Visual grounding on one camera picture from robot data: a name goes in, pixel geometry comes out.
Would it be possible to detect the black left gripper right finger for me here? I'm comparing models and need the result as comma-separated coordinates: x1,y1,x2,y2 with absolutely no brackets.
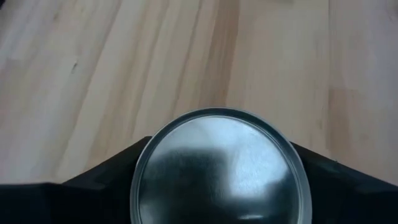
290,141,398,224

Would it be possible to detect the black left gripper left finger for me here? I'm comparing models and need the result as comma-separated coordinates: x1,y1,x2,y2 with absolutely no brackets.
0,136,154,224

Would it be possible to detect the tin can silver lid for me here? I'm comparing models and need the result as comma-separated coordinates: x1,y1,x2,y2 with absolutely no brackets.
129,106,313,224

